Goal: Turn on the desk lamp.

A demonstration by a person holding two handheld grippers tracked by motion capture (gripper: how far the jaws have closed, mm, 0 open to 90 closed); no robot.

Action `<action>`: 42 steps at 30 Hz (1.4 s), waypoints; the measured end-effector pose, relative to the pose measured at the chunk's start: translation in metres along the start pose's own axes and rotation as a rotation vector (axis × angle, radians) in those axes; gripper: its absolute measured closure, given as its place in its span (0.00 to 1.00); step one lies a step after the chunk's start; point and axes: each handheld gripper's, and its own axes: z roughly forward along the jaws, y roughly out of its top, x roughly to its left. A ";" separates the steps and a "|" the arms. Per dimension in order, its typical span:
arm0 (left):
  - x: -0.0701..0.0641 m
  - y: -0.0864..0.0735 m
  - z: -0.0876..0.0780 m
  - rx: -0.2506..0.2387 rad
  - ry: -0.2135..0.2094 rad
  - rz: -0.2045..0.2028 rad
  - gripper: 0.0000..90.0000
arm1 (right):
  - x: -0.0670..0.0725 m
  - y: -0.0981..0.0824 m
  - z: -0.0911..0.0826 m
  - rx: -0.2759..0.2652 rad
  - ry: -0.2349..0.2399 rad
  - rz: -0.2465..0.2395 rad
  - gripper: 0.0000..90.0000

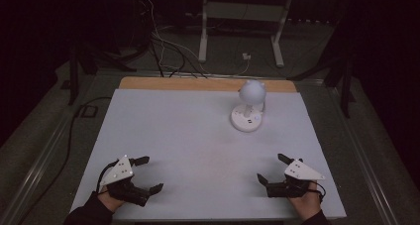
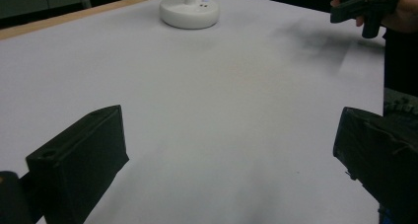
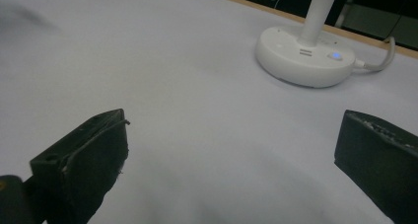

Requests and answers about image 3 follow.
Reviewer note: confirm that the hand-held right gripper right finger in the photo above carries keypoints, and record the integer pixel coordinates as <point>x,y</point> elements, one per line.
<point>378,158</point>

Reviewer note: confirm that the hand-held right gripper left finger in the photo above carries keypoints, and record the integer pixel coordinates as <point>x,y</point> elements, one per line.
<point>88,164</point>

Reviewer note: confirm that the white desk lamp base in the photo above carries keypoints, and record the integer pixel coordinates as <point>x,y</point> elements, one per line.
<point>304,58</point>

